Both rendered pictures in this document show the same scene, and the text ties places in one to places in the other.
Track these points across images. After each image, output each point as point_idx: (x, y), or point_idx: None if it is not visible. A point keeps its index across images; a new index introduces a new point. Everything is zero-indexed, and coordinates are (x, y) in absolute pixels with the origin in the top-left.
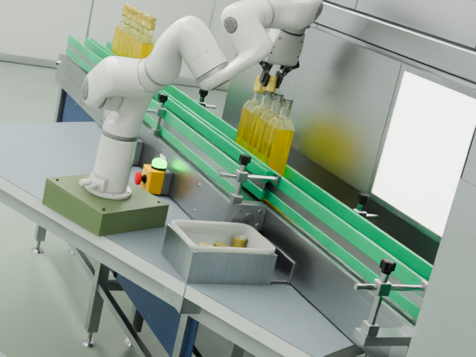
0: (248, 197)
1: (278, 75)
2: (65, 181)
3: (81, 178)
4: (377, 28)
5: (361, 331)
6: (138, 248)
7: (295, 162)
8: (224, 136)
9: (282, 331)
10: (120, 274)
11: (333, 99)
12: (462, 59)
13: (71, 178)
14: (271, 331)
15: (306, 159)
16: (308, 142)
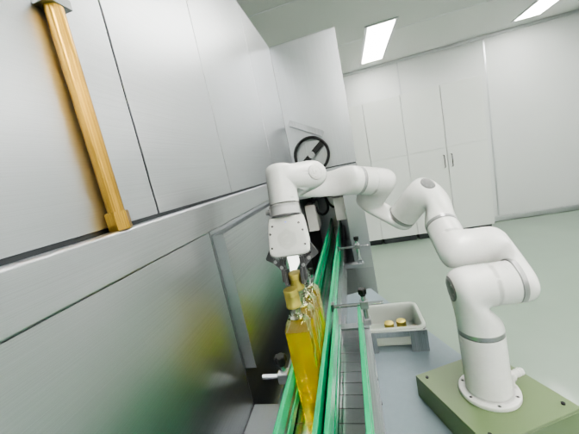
0: (347, 336)
1: (288, 270)
2: (550, 402)
3: (532, 413)
4: (258, 193)
5: (363, 262)
6: (449, 354)
7: (257, 366)
8: (322, 385)
9: (376, 298)
10: None
11: (265, 264)
12: None
13: (545, 411)
14: (382, 297)
15: None
16: (269, 319)
